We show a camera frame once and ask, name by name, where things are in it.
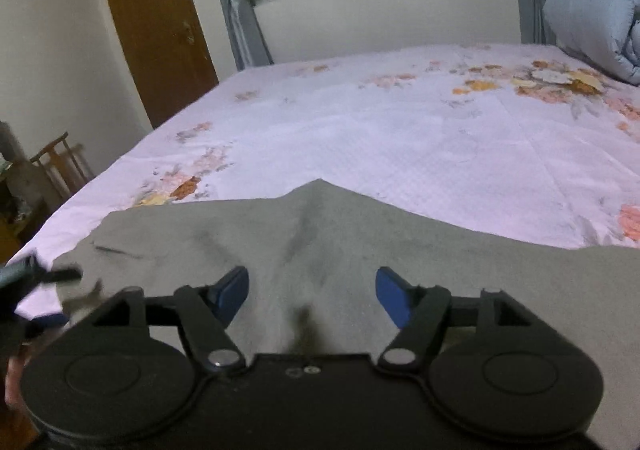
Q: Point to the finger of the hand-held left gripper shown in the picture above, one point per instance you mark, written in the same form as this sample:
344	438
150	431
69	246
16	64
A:
45	321
50	275

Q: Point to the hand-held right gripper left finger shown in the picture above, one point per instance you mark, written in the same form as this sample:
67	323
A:
232	295

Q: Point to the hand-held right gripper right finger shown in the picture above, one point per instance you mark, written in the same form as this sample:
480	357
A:
392	297

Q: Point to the grey pants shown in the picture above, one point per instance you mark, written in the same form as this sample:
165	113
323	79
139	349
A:
325	230

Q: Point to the wooden chair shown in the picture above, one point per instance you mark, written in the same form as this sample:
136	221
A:
62	165

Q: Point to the grey bundle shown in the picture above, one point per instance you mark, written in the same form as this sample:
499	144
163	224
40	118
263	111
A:
12	170

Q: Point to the bed with pink floral sheet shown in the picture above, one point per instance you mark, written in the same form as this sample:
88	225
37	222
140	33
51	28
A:
400	130

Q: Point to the brown wooden door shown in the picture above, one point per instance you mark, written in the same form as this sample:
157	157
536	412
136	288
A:
155	20

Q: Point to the rolled light blue duvet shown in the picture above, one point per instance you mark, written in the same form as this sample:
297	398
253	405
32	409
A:
590	25

